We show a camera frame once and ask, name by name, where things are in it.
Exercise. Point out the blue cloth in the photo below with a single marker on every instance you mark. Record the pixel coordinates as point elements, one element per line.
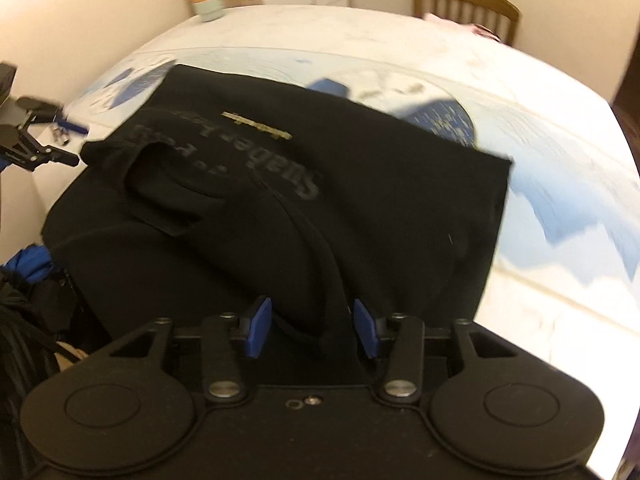
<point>27,262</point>

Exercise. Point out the white and blue table mat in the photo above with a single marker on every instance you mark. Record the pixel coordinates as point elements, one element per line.
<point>550,150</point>

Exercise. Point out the grey cup with orange ball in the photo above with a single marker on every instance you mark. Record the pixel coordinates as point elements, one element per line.
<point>207,2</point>

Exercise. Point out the black printed t-shirt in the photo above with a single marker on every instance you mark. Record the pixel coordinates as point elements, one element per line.
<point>375,185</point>

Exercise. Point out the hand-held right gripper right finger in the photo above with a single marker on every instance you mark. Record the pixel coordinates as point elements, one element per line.
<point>364,327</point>

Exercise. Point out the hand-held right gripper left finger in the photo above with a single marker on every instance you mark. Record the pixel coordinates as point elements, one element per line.
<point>260,327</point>

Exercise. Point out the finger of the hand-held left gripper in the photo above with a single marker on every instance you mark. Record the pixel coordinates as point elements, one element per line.
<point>42,107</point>
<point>40,152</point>

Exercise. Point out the pink cloth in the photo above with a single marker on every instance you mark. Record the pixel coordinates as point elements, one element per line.
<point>465,25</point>

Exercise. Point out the brown wooden chair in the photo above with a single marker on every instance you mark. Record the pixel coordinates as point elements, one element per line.
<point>470,2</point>

